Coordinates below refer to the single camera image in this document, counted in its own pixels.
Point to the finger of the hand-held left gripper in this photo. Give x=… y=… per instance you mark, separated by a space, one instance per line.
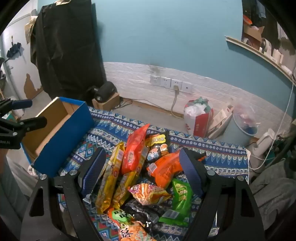
x=22 y=104
x=32 y=122

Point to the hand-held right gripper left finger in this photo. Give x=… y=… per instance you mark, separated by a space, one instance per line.
x=94 y=171

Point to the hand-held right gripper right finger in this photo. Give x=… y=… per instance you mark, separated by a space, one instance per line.
x=192 y=171

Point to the long yellow snack packet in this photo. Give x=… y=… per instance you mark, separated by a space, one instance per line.
x=108 y=180
x=122 y=187

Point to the orange and black snack packet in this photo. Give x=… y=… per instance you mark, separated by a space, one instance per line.
x=166 y=171

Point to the blue cardboard box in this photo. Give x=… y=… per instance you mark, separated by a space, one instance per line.
x=69 y=139

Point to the plain orange snack packet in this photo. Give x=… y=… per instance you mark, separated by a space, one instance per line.
x=134 y=150

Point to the blue patterned blanket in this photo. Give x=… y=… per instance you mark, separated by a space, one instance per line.
x=219 y=162

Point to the white door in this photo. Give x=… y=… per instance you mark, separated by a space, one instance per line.
x=20 y=74

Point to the yellow and black snack packet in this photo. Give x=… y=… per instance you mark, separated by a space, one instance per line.
x=157 y=140

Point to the red and white bag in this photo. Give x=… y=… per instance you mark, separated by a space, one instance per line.
x=198 y=122

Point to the orange and green snack packet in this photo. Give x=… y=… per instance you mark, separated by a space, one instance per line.
x=118 y=215

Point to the pink and orange snack packet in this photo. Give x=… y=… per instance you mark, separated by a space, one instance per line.
x=145 y=192

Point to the dark hanging item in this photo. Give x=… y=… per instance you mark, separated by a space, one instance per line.
x=13 y=49

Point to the light blue trash bin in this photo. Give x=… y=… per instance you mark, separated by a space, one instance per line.
x=235 y=135

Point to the white paper bags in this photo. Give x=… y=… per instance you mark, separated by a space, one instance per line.
x=219 y=120

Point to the orange noodle snack packet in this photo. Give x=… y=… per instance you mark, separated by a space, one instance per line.
x=131 y=234

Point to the white appliance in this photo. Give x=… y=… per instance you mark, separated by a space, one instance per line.
x=262 y=143

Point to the black roller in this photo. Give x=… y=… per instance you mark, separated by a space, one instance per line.
x=105 y=91

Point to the grey cloth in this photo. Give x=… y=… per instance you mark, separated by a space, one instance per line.
x=272 y=192

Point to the cardboard box on shelf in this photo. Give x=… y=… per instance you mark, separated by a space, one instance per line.
x=253 y=34

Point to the white wall socket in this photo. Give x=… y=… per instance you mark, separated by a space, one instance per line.
x=176 y=83
x=187 y=87
x=165 y=82
x=155 y=80

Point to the white wall shelf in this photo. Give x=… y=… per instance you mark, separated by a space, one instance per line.
x=254 y=52

